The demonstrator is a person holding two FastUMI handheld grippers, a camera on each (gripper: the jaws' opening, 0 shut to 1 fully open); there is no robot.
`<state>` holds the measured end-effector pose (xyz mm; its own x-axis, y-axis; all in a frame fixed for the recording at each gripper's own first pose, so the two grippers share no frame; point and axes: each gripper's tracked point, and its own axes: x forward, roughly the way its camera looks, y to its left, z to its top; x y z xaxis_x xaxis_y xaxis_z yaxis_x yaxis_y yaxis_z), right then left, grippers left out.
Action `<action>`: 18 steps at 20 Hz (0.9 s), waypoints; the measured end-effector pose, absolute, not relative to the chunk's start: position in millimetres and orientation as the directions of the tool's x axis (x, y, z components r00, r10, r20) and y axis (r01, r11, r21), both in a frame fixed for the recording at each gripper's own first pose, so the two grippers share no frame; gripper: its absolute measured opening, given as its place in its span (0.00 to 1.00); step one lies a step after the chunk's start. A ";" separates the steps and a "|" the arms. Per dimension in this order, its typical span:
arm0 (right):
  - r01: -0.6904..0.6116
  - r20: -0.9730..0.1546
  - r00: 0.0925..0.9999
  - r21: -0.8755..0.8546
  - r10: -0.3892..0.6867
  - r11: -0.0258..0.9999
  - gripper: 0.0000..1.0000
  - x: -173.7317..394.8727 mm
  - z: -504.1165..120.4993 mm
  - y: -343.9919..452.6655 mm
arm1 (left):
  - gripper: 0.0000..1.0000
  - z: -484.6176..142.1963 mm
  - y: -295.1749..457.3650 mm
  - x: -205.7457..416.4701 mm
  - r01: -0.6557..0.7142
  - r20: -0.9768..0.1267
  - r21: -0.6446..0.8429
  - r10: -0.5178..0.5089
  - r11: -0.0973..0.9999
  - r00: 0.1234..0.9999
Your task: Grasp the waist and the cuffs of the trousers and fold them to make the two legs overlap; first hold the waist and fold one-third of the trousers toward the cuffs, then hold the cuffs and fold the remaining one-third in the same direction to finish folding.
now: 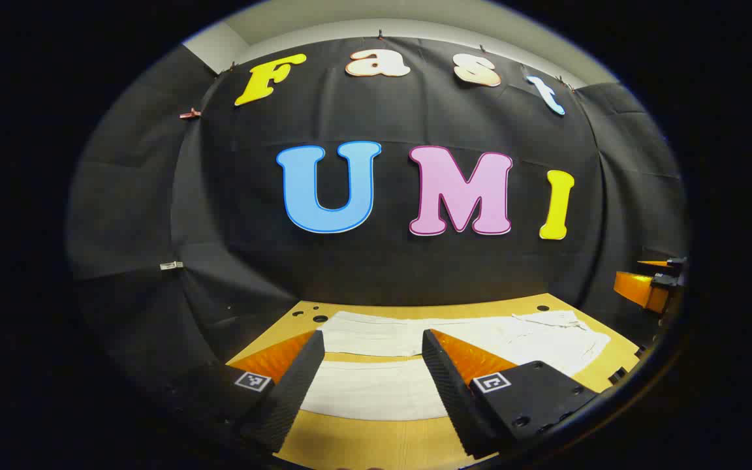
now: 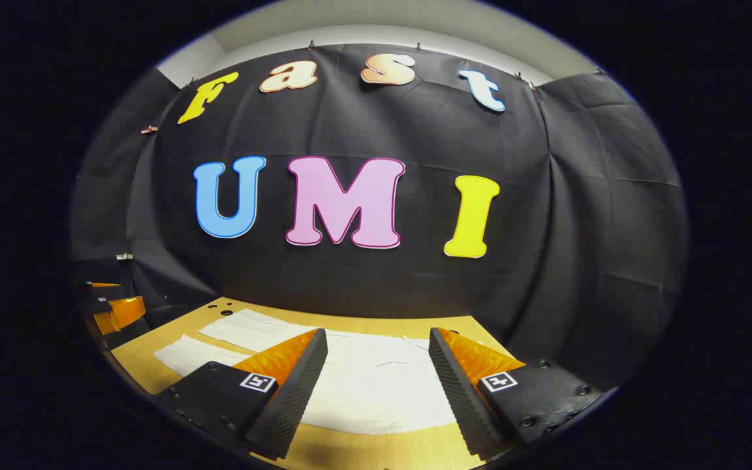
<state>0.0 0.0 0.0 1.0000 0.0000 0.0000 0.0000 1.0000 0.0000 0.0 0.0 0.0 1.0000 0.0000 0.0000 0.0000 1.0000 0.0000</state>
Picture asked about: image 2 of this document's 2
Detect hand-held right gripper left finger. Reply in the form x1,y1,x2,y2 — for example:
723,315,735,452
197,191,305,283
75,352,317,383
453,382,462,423
154,328,328,460

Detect white jeans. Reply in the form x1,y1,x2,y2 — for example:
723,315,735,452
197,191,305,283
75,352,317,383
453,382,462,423
154,309,462,436

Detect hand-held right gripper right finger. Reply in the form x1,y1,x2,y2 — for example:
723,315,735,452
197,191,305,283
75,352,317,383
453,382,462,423
428,327,612,458

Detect black backdrop cloth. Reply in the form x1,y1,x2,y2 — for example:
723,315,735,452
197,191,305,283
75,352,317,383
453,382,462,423
69,44,689,392

